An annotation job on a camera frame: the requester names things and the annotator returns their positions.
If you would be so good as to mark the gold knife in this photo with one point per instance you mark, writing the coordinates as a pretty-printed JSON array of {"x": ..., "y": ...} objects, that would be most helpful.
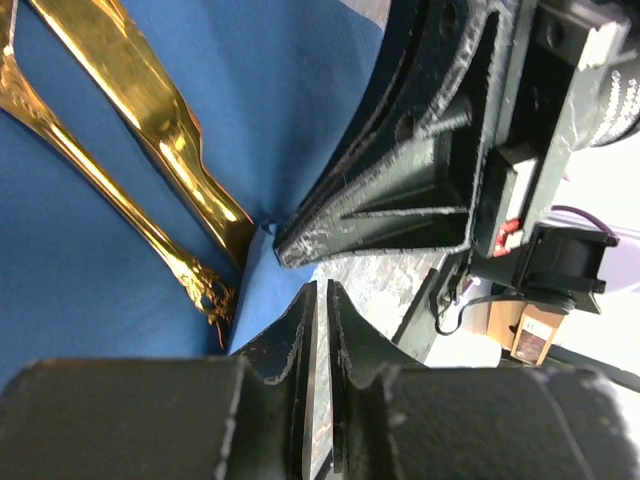
[{"x": 106, "y": 41}]

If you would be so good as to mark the gold spoon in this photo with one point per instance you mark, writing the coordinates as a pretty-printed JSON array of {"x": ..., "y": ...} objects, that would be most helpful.
[{"x": 204, "y": 287}]

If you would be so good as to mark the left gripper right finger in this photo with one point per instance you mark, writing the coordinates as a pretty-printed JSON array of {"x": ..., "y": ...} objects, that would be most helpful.
[{"x": 394, "y": 418}]

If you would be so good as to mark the cardboard box with label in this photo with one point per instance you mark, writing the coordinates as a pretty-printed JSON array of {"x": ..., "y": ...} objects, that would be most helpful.
[{"x": 523, "y": 329}]

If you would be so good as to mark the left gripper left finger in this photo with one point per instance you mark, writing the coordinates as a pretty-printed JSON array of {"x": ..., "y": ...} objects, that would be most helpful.
[{"x": 243, "y": 416}]

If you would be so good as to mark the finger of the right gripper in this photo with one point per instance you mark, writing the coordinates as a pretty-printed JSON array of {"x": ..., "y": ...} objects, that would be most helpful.
[{"x": 407, "y": 174}]

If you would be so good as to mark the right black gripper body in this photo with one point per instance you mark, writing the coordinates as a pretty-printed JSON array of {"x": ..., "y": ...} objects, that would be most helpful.
[{"x": 572, "y": 83}]

